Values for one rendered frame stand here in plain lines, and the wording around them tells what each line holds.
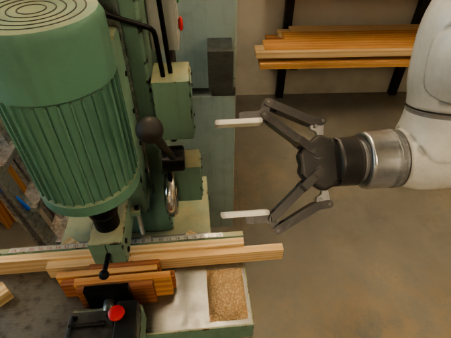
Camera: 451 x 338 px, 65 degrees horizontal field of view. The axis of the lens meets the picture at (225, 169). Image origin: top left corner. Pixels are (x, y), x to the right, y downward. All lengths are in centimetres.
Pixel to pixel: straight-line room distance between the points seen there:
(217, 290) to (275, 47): 197
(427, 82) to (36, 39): 49
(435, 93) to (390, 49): 224
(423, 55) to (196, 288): 64
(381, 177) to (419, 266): 167
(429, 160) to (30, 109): 54
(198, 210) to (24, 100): 74
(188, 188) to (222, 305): 30
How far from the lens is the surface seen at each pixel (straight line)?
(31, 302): 96
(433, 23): 56
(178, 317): 85
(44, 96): 50
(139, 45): 74
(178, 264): 89
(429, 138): 57
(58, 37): 48
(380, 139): 56
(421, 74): 57
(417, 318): 204
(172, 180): 84
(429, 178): 59
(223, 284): 84
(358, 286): 202
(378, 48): 277
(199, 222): 111
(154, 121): 45
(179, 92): 77
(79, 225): 118
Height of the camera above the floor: 166
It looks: 43 degrees down
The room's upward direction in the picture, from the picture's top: straight up
